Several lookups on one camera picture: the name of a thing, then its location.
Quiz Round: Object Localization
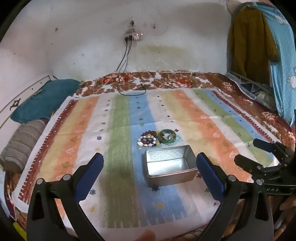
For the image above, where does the pale blue bead bracelet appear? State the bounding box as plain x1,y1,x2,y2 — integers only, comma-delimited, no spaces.
162,136,183,147

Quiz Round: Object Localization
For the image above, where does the white bed headboard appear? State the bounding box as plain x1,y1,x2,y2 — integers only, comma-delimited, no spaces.
0,74,53,130

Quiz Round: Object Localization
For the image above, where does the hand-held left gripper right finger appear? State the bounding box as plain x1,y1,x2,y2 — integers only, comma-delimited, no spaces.
196,152,274,241

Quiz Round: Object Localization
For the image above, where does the person's right hand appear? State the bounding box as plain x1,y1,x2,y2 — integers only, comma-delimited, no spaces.
279,196,296,223

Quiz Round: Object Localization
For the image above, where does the grey striped pillow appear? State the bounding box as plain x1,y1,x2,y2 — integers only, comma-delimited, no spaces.
0,119,49,172

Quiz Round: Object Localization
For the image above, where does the blue printed hanging cloth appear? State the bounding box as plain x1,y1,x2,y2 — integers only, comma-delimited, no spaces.
252,0,296,126

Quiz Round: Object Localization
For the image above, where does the black power cable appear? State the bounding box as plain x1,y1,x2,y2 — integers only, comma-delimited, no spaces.
116,38,147,95

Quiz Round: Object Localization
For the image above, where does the silver metal tin box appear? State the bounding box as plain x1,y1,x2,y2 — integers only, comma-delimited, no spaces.
144,145,199,188

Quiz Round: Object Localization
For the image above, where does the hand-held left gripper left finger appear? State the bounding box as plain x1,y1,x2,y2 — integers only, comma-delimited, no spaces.
26,152,104,241

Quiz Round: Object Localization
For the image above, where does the teal pillow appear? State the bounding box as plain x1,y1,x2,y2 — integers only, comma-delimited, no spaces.
10,79,81,123

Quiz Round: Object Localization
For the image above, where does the mustard hanging garment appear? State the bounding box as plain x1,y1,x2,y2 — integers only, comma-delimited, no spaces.
231,6,280,79

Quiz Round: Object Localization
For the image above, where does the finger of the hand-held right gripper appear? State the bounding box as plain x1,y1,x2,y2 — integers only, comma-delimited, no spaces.
253,138,294,163
234,154,281,180

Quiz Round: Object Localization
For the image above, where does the colourful striped cloth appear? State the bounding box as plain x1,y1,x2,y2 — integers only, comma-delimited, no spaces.
11,88,282,232

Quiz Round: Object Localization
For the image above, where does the white bead bracelet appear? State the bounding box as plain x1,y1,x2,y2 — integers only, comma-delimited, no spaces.
137,137,160,148

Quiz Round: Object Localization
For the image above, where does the yellow and dark bead bracelet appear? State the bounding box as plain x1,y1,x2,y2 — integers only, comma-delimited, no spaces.
141,130,159,139

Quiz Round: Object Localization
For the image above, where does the green bead bracelet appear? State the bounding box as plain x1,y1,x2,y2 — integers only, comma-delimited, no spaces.
158,128,177,142

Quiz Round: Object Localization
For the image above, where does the white power strip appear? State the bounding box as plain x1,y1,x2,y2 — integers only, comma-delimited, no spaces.
124,32,144,42

